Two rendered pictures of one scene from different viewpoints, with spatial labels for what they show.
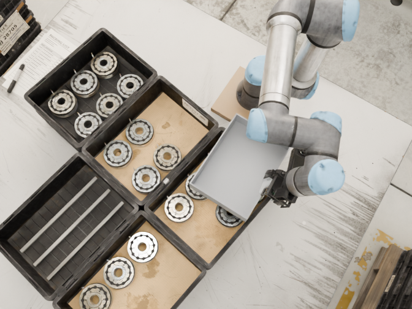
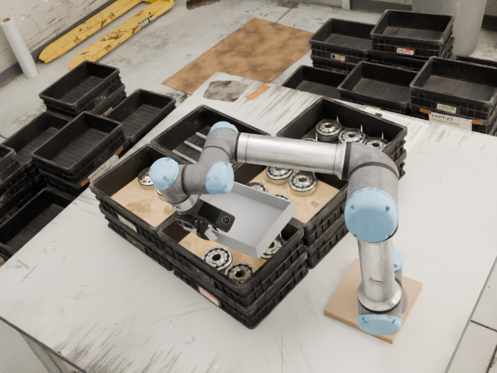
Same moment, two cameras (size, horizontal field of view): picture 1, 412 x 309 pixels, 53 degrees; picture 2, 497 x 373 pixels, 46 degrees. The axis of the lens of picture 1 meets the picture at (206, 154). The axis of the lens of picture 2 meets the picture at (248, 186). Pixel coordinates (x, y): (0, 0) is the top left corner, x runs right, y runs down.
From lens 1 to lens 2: 146 cm
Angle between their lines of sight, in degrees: 54
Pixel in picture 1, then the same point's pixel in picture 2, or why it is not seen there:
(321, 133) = (203, 163)
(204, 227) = (205, 244)
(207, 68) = (414, 255)
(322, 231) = not seen: outside the picture
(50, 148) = not seen: hidden behind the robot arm
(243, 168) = (237, 223)
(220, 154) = (254, 205)
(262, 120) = (218, 126)
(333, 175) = (160, 169)
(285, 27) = (331, 146)
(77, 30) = (433, 143)
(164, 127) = (313, 203)
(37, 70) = not seen: hidden behind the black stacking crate
